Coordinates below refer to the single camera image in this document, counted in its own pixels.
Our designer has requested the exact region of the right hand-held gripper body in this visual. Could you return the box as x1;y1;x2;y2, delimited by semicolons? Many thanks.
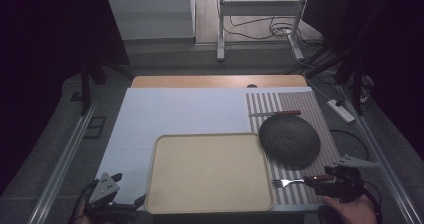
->
324;154;380;204

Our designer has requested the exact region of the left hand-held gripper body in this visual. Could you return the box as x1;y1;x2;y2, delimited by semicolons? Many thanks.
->
83;172;138;220

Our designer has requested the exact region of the fork with red-brown handle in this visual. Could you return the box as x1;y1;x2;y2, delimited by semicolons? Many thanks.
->
271;174;336;189

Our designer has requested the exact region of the person's right hand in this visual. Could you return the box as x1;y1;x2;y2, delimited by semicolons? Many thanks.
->
321;193;378;224

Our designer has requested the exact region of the person's left hand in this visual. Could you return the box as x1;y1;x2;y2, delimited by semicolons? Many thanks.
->
71;206;101;224

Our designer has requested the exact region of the round dark woven placemat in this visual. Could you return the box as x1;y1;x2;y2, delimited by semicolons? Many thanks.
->
258;114;322;168

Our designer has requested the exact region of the striped grey white placemat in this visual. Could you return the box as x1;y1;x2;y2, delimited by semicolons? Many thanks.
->
245;91;342;206

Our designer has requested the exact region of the white power strip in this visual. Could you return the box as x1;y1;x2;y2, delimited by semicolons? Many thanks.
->
326;99;356;124

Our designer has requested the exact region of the beige plastic tray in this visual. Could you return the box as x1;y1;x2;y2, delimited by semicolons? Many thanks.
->
144;132;275;215

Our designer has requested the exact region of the dark metal stand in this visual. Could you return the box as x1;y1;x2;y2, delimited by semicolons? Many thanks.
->
334;47;376;117
79;55;134;117

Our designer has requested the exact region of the white table cover board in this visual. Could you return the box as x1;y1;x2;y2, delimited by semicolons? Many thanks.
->
95;86;315;213

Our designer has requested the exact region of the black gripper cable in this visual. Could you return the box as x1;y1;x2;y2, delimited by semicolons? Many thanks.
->
361;179;384;224
68;181;98;224

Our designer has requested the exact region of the black floor cable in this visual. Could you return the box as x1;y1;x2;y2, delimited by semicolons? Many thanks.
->
329;129;370;162

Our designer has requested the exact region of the aluminium rail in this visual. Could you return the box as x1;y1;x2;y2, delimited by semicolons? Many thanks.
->
27;101;98;224
339;85;424;224

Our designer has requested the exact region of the knife with red-brown handle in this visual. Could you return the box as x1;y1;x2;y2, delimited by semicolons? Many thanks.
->
247;109;302;118

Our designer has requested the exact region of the bundle of floor cables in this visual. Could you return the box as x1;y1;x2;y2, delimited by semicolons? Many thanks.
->
222;0;326;48

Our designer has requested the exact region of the white metal desk frame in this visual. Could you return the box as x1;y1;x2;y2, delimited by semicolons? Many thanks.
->
216;0;312;63

